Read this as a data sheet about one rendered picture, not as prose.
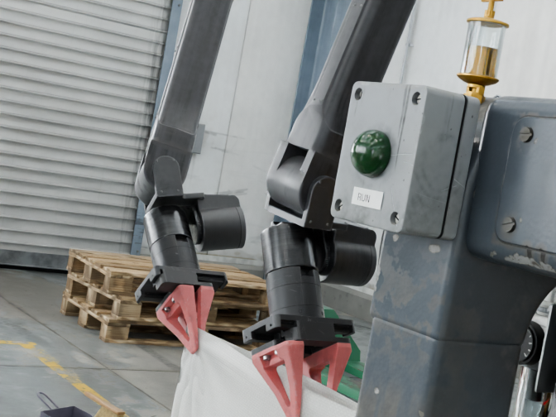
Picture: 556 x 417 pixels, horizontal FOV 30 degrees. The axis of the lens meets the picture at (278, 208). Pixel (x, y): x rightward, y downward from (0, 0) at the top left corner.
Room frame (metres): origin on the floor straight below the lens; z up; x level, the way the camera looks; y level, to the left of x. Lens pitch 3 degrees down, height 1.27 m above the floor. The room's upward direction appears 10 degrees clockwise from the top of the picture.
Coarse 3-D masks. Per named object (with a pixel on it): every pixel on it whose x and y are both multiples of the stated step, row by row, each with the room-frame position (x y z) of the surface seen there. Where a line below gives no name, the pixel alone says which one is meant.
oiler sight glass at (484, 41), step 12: (468, 24) 0.71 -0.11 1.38; (480, 24) 0.70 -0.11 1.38; (492, 24) 0.69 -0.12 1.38; (468, 36) 0.70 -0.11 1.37; (480, 36) 0.69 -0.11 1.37; (492, 36) 0.69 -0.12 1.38; (504, 36) 0.70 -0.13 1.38; (468, 48) 0.70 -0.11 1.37; (480, 48) 0.69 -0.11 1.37; (492, 48) 0.69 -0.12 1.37; (468, 60) 0.70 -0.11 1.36; (480, 60) 0.69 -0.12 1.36; (492, 60) 0.69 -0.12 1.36; (468, 72) 0.70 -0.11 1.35; (480, 72) 0.69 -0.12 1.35; (492, 72) 0.70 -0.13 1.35
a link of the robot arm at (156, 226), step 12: (156, 216) 1.32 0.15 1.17; (168, 216) 1.32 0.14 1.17; (180, 216) 1.33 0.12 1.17; (192, 216) 1.36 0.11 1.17; (156, 228) 1.31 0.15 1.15; (168, 228) 1.31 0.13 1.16; (180, 228) 1.31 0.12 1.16; (192, 228) 1.36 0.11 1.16; (156, 240) 1.31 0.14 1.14; (180, 240) 1.32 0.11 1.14; (192, 240) 1.33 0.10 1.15
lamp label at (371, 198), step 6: (354, 186) 0.66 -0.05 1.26; (354, 192) 0.66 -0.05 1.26; (360, 192) 0.66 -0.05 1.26; (366, 192) 0.65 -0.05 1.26; (372, 192) 0.64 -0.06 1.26; (378, 192) 0.64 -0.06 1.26; (354, 198) 0.66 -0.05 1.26; (360, 198) 0.65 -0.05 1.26; (366, 198) 0.65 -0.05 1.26; (372, 198) 0.64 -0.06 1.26; (378, 198) 0.64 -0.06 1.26; (360, 204) 0.65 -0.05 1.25; (366, 204) 0.65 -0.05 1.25; (372, 204) 0.64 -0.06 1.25; (378, 204) 0.64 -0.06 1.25
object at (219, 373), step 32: (224, 352) 1.17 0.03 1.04; (192, 384) 1.23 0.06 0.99; (224, 384) 1.16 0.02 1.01; (256, 384) 1.09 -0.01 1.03; (288, 384) 1.04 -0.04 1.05; (320, 384) 1.05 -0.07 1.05; (192, 416) 1.22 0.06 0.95; (224, 416) 1.14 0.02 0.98; (256, 416) 1.08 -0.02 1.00; (320, 416) 0.99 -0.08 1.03; (352, 416) 0.96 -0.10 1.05
